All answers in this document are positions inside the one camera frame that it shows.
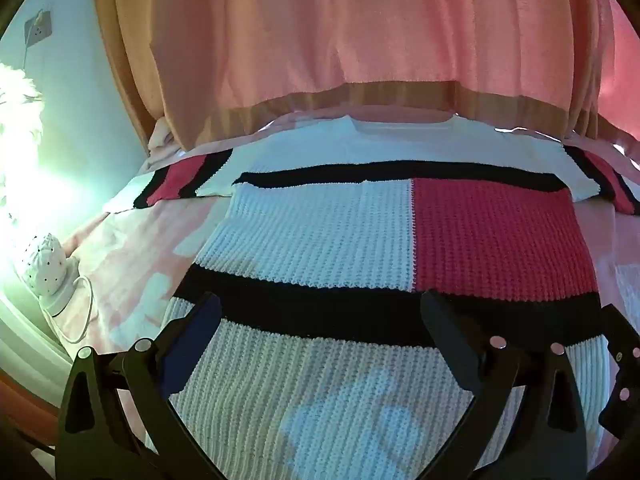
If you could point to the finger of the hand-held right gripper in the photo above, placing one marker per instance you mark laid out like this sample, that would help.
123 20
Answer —
622 375

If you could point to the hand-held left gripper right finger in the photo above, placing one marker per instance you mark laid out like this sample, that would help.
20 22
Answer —
445 330

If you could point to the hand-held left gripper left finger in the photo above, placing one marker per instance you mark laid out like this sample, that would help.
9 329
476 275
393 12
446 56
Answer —
197 340

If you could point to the white red black knit sweater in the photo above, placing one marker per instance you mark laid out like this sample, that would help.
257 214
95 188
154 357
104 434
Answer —
325 230

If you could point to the pink patterned bed sheet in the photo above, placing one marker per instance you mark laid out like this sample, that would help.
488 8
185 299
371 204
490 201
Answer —
130 270

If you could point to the white dotted ornament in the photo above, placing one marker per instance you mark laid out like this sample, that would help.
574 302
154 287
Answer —
46 262

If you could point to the white fluffy object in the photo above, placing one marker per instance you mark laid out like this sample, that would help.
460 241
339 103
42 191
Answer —
17 110

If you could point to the tan curtain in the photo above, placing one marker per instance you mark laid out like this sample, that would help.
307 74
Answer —
130 45

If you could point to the pink curtain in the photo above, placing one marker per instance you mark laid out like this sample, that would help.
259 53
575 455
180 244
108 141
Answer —
350 25

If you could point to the wall socket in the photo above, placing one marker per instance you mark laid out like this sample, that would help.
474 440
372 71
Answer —
39 27

